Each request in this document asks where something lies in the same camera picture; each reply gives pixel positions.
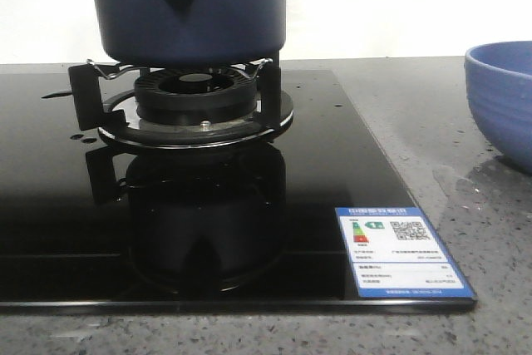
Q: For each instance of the dark blue pot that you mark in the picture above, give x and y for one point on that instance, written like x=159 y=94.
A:
x=184 y=33

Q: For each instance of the blue energy label sticker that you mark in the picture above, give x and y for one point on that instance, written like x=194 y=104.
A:
x=396 y=253

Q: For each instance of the light blue ribbed bowl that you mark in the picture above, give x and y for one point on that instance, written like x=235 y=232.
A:
x=498 y=91

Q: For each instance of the black glass gas cooktop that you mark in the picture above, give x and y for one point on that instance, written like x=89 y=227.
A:
x=87 y=227

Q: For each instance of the black gas burner head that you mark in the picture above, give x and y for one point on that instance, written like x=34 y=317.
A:
x=184 y=98

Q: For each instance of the black pot support grate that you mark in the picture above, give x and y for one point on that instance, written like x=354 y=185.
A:
x=104 y=96

